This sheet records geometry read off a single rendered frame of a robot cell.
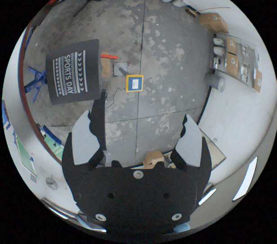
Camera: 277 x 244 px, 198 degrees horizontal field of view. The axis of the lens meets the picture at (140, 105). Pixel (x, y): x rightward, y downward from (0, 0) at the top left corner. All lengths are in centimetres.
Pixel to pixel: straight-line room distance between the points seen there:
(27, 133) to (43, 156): 5
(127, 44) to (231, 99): 306
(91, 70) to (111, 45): 101
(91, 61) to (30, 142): 60
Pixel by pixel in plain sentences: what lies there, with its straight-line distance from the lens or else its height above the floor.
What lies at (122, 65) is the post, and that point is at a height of 1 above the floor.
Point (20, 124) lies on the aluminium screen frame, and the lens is 15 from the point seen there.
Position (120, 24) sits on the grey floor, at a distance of 172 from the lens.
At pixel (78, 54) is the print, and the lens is 68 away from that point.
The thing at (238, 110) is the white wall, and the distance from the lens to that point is 314.
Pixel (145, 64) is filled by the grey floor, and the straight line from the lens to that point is 171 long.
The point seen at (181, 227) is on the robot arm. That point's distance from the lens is 27.
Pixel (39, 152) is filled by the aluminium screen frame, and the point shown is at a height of 154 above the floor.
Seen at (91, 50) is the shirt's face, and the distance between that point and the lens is 66.
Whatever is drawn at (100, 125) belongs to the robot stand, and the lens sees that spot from 91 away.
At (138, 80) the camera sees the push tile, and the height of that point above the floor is 97.
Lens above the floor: 159
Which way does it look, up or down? 55 degrees down
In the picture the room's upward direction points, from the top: 147 degrees clockwise
